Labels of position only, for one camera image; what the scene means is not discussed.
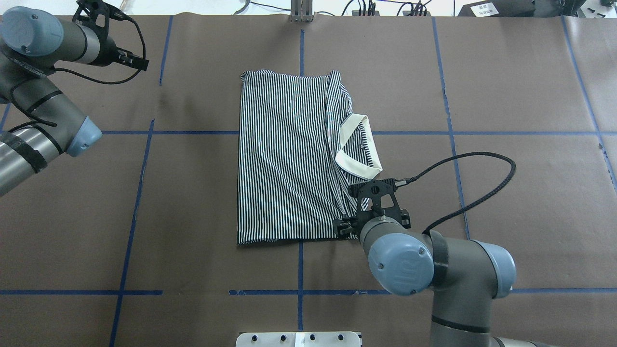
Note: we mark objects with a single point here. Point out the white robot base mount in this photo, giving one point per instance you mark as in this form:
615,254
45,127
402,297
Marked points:
300,339

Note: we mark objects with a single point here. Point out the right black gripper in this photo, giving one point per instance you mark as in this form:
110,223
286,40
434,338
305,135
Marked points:
344,227

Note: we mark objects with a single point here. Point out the orange black usb hub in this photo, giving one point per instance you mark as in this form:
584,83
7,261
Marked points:
416,8
365,8

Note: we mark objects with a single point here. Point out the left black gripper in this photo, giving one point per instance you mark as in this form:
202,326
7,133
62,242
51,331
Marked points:
107,51

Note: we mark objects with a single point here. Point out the black box with label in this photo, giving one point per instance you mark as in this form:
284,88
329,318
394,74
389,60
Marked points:
498,8

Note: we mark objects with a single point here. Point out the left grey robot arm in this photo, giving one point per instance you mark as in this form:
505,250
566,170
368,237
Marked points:
32,42

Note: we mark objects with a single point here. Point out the aluminium frame post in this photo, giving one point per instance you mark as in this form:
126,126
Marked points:
301,11

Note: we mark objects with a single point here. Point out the navy white striped polo shirt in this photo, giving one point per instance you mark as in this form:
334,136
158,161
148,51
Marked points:
301,146

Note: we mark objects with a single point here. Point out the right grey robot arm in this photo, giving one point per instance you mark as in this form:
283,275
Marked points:
466,276

